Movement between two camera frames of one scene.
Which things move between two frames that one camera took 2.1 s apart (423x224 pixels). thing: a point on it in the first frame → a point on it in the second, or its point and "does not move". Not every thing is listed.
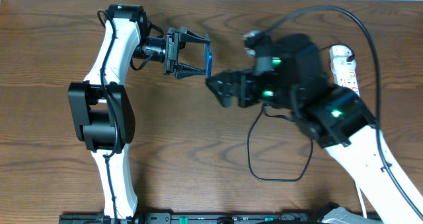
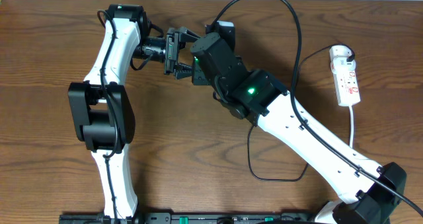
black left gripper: [170, 52] does not move
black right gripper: [245, 88] → [199, 74]
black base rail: [199, 218] does not move
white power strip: [344, 71] does not move
